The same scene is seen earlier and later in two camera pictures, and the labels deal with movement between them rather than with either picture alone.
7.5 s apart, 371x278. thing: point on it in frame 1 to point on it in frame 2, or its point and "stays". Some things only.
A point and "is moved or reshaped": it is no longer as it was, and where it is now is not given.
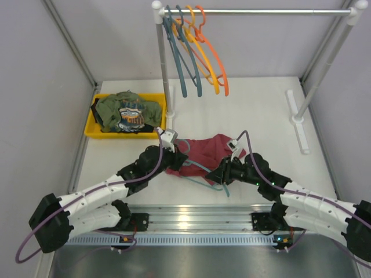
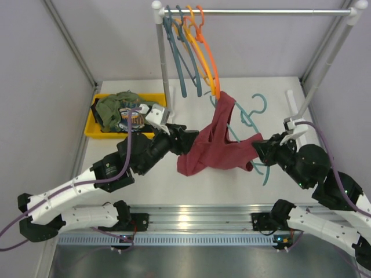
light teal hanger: [199, 165] to [265, 164]
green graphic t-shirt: [125, 110] stays
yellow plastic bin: [93, 130] stays
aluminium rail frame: [198, 220] stays
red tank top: [204, 156] is moved or reshaped
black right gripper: [216, 175] to [266, 149]
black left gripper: [178, 158] to [179, 139]
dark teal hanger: [171, 34] stays
